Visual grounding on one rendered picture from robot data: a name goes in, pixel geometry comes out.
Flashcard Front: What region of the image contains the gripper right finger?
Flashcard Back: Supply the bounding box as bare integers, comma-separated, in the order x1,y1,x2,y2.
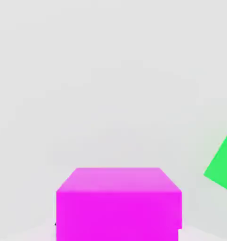
178,225,213,241

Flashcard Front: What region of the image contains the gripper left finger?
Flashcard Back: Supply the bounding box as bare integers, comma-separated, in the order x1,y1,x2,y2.
21,221,57,241

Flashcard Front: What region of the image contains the small magenta cube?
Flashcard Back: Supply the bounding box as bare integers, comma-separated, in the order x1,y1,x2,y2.
56,167,183,241

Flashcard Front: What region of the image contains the small green cube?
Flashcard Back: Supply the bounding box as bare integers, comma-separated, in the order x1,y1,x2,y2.
203,125,227,194

